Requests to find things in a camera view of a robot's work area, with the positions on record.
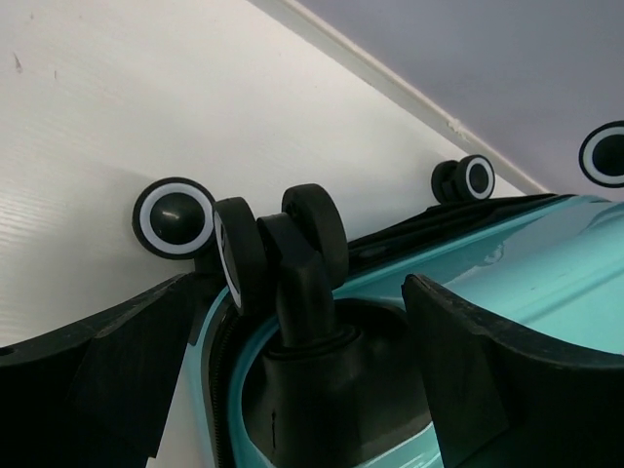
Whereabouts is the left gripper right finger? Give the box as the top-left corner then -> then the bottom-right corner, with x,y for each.
402,275 -> 623,467

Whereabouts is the pink and teal suitcase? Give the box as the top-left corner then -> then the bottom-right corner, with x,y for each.
132,155 -> 623,467

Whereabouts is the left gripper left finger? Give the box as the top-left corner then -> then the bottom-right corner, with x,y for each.
1,274 -> 196,467

